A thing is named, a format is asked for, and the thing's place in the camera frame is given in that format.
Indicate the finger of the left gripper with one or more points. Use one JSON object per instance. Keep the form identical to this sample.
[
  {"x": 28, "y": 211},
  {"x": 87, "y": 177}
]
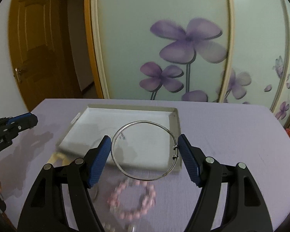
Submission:
[{"x": 24, "y": 121}]

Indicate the purple table cloth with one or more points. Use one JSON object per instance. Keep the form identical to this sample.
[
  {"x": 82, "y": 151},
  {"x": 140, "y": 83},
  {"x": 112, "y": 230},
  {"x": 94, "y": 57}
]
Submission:
[{"x": 230, "y": 133}]

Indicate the floral sliding wardrobe door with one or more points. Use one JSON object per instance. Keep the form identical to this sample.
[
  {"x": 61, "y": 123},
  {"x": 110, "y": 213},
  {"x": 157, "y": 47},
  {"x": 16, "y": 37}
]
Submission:
[{"x": 217, "y": 51}]

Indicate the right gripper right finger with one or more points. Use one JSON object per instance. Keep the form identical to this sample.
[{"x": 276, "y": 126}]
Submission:
[{"x": 245, "y": 208}]

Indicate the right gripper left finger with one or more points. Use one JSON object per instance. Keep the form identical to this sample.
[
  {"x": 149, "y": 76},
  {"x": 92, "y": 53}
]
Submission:
[{"x": 44, "y": 208}]

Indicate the white shallow tray box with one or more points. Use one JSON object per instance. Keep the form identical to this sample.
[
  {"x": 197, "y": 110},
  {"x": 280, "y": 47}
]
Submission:
[{"x": 96, "y": 121}]

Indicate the brown wooden door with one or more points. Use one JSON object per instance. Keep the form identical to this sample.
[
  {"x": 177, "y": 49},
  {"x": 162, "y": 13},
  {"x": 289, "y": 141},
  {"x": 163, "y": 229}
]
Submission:
[{"x": 40, "y": 51}]

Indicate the thin silver bangle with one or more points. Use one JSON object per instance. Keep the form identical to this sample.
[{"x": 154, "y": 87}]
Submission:
[{"x": 145, "y": 150}]

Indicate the cream wrist watch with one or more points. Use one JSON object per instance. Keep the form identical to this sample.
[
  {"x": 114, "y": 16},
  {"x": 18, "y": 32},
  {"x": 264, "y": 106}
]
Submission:
[{"x": 59, "y": 157}]

